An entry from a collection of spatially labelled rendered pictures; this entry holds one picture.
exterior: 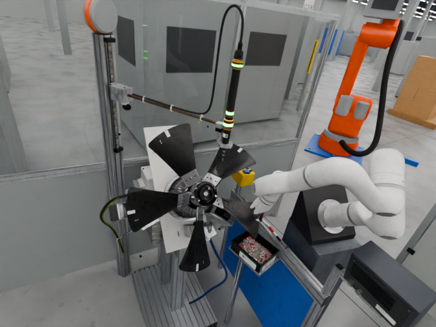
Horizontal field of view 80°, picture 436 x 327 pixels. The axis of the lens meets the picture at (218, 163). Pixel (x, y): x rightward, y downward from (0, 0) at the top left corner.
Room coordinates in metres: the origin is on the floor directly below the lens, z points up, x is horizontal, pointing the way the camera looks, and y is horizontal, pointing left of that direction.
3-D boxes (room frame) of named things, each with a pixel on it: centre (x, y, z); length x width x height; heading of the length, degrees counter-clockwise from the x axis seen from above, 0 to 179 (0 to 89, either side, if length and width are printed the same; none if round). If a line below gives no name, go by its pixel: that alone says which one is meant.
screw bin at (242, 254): (1.03, -0.27, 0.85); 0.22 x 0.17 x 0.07; 47
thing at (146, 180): (1.46, 0.45, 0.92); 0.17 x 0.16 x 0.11; 32
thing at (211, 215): (1.12, -0.05, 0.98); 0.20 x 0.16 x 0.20; 32
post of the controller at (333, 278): (0.81, -0.60, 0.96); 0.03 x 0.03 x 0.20; 32
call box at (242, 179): (1.51, -0.17, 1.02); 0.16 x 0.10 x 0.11; 32
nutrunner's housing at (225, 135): (1.07, -0.02, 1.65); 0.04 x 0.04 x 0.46
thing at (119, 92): (1.32, 0.56, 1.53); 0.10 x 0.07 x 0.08; 67
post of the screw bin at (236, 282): (1.07, -0.23, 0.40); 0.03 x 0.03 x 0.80; 47
